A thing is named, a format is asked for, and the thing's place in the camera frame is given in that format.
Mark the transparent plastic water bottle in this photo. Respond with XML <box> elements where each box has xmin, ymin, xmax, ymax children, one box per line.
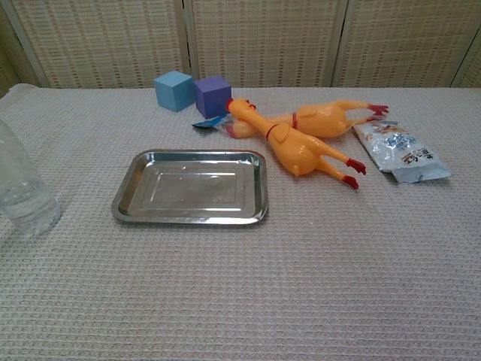
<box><xmin>0</xmin><ymin>119</ymin><xmax>62</xmax><ymax>236</ymax></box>

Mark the stainless steel rectangular tray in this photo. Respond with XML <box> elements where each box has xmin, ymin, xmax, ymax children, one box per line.
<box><xmin>111</xmin><ymin>149</ymin><xmax>270</xmax><ymax>226</ymax></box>

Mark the yellow rubber chicken toy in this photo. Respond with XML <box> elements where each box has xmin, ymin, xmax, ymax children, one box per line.
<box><xmin>226</xmin><ymin>97</ymin><xmax>368</xmax><ymax>190</ymax></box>
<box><xmin>225</xmin><ymin>99</ymin><xmax>390</xmax><ymax>139</ymax></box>

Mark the blue plastic wrapper piece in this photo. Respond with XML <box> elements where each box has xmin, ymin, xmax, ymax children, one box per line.
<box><xmin>191</xmin><ymin>114</ymin><xmax>228</xmax><ymax>131</ymax></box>

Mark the purple foam cube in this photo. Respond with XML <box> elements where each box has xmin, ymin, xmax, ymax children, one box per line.
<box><xmin>192</xmin><ymin>76</ymin><xmax>232</xmax><ymax>120</ymax></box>

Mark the beige waffle weave tablecloth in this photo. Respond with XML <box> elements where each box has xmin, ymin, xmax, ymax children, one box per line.
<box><xmin>0</xmin><ymin>83</ymin><xmax>481</xmax><ymax>361</ymax></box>

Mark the light blue foam cube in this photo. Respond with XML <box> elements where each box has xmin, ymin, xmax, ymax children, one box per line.
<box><xmin>153</xmin><ymin>71</ymin><xmax>195</xmax><ymax>112</ymax></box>

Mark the woven rattan folding screen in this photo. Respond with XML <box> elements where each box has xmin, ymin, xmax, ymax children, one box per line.
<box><xmin>0</xmin><ymin>0</ymin><xmax>481</xmax><ymax>89</ymax></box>

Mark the white blue snack bag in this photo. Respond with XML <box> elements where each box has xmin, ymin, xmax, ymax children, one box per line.
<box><xmin>352</xmin><ymin>120</ymin><xmax>452</xmax><ymax>184</ymax></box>

